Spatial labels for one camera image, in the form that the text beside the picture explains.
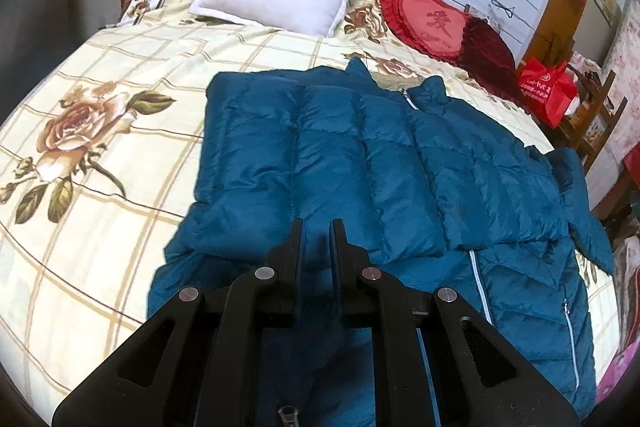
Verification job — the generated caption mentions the dark red velvet cushion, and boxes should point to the dark red velvet cushion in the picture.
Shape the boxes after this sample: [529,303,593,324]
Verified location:
[457,16,517,104]

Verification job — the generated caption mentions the blue puffer jacket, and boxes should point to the blue puffer jacket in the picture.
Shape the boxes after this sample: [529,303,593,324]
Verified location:
[146,57,615,427]

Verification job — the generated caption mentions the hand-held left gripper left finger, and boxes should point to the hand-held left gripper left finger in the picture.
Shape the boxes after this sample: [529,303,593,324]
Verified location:
[51,218,305,427]

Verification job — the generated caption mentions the red heart-shaped cushion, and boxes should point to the red heart-shaped cushion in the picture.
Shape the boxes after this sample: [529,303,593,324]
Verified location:
[378,0,475,60]

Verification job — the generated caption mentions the wooden chair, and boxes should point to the wooden chair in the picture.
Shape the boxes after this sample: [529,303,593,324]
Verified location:
[555,62,629,178]

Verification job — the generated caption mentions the floral checked bed sheet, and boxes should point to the floral checked bed sheet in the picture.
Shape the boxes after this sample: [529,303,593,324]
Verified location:
[0,0,621,423]

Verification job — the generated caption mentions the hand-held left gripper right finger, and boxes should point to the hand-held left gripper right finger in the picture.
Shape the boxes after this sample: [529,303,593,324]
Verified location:
[329,218,581,427]

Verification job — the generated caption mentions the red gift bag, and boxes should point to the red gift bag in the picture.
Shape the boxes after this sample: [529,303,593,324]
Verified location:
[517,57,580,129]

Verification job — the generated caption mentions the floral pink curtain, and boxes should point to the floral pink curtain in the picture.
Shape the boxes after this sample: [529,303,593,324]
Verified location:
[602,14,640,168]

